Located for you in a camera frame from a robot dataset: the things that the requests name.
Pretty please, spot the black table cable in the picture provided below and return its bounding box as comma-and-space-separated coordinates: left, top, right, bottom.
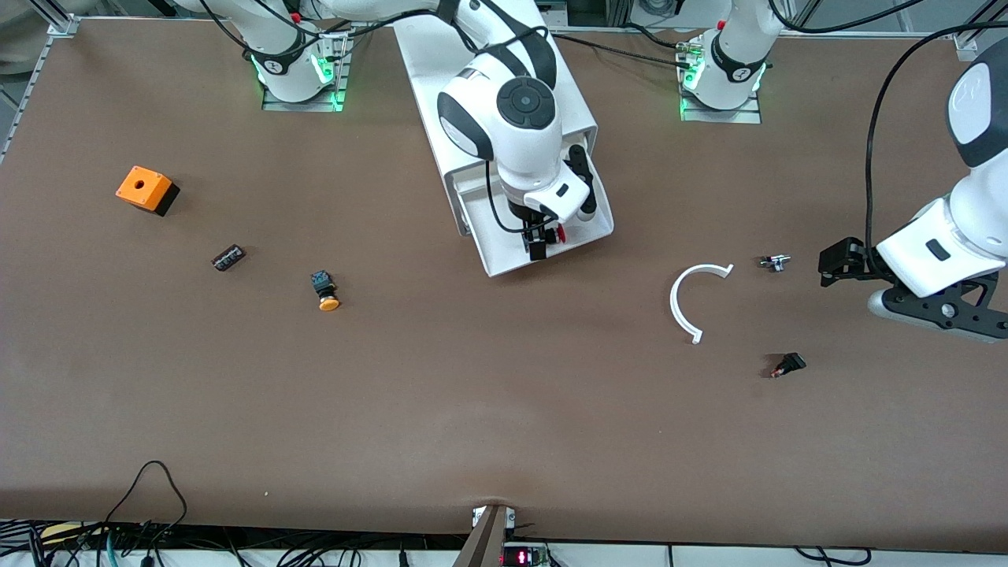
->
551, 33, 694, 69
626, 22, 694, 50

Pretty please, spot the white curved plastic arc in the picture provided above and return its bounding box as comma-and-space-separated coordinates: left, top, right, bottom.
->
669, 263, 735, 345

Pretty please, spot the orange mushroom push button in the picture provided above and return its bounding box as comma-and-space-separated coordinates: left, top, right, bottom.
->
310, 270, 341, 313

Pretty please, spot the device with red display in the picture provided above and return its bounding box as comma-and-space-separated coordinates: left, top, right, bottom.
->
502, 543, 552, 567

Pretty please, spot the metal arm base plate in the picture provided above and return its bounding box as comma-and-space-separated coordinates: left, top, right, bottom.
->
262, 20, 353, 113
679, 35, 763, 124

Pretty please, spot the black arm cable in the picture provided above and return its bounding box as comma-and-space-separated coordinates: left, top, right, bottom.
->
865, 0, 1008, 254
197, 0, 552, 235

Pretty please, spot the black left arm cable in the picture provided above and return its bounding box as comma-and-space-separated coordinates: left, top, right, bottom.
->
865, 0, 1008, 254

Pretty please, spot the white drawer cabinet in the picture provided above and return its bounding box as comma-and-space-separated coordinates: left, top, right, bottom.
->
392, 0, 603, 237

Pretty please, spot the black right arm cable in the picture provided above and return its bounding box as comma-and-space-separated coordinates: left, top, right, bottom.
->
197, 0, 552, 235

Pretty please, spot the orange box with hole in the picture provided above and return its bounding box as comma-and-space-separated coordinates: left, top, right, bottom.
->
116, 165, 181, 217

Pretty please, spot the thin black looped cable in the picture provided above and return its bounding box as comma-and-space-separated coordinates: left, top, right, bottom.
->
102, 461, 190, 552

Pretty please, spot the black cable bundle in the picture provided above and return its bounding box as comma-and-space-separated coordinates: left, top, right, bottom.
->
0, 520, 473, 567

